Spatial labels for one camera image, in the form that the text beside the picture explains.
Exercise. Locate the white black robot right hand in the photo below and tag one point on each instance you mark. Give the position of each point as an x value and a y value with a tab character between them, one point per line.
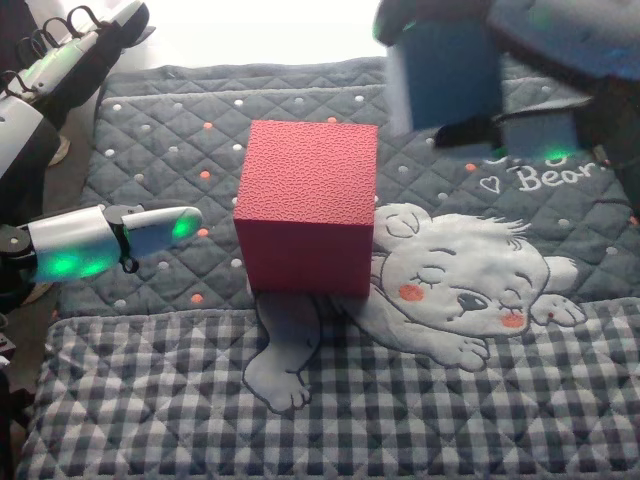
550	35

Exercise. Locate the blue foam cube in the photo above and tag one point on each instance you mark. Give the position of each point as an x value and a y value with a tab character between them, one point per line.
450	75

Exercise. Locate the grey quilt with bear print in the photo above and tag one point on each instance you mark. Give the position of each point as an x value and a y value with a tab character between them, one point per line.
350	400

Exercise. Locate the red foam cube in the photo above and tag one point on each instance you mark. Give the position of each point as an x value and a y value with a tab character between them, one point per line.
305	200

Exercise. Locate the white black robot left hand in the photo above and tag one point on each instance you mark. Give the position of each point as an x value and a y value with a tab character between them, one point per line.
70	240

